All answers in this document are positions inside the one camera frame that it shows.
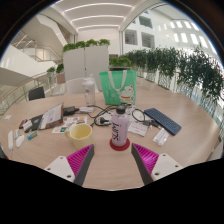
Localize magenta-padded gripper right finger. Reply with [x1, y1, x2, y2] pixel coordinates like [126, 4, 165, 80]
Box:
[130, 143, 184, 186]

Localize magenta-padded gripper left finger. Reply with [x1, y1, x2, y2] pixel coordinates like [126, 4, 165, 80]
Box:
[43, 143, 96, 187]

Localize purple drink bottle black cap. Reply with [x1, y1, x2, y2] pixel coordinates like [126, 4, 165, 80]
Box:
[110, 104, 130, 148]

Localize white wrapped packet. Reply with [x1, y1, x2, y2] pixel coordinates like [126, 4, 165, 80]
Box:
[152, 127, 170, 147]

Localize pale yellow mug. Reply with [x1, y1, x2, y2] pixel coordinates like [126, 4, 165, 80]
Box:
[64, 123, 95, 151]

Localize small teal case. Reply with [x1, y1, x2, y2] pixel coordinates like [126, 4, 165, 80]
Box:
[27, 130, 38, 141]

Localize dark blue keyboard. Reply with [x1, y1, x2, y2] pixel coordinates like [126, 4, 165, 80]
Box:
[143, 107, 183, 136]

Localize colourful sticker sheet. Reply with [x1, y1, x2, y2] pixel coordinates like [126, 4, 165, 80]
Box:
[51, 115, 88, 134]

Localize small white oval case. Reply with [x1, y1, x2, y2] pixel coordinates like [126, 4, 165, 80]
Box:
[15, 134, 26, 148]

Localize black flat wallet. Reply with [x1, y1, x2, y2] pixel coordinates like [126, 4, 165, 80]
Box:
[29, 114, 44, 131]

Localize flat round red coaster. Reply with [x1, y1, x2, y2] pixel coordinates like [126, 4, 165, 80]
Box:
[109, 137, 131, 152]

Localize white remote stick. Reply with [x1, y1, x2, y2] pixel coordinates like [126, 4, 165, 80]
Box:
[7, 130, 15, 151]

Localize black power adapter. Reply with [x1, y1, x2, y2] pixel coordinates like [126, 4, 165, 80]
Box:
[63, 105, 79, 117]

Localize white charger block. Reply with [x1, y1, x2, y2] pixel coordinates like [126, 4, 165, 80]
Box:
[79, 105, 95, 114]

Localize black office chair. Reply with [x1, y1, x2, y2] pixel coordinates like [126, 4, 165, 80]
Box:
[27, 86, 46, 102]

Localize clear shaker bottle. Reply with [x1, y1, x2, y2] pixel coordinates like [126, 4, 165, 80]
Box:
[82, 73, 97, 107]

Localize white chair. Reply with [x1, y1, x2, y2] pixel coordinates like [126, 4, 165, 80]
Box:
[65, 77, 99, 95]

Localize green tote bag cat print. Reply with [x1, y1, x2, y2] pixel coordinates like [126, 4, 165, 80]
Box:
[98, 69, 138, 106]

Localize potted plants by railing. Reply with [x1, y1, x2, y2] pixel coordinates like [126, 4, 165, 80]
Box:
[46, 63, 66, 84]

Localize row of green leafy plants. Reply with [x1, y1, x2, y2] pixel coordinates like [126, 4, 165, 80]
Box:
[109, 44, 224, 118]

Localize white cabinet topped with plants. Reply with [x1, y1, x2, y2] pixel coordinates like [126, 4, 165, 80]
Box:
[62, 38, 111, 92]

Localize long ceiling light strips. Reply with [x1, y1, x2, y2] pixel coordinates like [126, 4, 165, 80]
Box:
[63, 1, 134, 33]

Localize black tangled cables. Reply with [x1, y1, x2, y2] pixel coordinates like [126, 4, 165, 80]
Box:
[88, 104, 159, 128]

